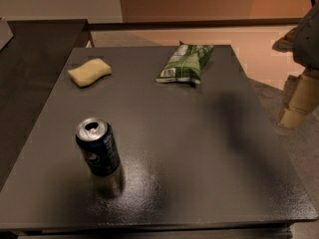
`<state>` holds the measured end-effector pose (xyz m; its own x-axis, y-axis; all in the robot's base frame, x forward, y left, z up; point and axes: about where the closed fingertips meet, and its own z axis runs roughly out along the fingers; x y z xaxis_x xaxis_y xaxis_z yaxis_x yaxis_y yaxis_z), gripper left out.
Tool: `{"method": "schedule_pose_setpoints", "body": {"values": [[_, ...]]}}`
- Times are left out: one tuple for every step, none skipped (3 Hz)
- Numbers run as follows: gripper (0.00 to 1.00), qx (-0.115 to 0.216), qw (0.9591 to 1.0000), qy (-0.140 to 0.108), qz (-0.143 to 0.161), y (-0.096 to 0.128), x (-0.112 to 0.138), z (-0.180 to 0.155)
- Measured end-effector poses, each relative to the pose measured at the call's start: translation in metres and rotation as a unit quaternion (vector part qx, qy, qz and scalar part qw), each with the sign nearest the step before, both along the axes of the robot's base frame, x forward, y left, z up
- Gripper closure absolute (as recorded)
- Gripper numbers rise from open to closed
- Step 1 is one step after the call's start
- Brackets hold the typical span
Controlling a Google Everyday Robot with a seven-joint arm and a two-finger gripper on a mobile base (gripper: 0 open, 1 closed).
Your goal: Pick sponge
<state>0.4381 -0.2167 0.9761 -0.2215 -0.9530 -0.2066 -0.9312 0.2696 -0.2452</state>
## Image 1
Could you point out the grey object at left edge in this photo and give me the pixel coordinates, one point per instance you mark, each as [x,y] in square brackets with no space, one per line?
[5,33]

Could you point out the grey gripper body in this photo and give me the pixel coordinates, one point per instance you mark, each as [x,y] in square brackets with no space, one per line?
[308,42]

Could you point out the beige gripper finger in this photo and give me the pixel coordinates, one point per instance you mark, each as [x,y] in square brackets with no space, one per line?
[301,98]

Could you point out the yellow sponge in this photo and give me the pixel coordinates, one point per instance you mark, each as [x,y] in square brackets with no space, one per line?
[89,72]

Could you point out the blue Pepsi can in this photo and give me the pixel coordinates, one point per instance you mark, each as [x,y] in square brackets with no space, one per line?
[95,138]

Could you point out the green chip bag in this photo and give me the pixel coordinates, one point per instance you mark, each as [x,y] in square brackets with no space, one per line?
[185,64]

